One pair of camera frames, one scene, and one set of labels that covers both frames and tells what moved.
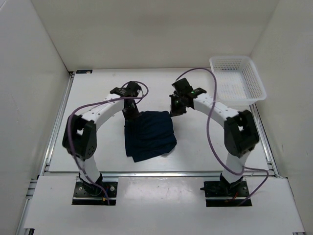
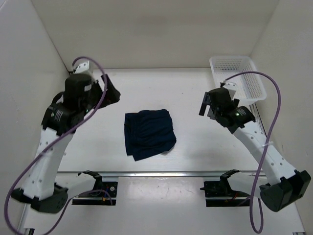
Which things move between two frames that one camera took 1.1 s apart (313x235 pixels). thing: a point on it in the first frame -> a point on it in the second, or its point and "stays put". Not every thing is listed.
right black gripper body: x=177 y=106 -> x=212 y=114
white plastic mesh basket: x=238 y=82 stays put
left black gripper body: x=131 y=113 -> x=95 y=99
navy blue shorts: x=150 y=135 stays put
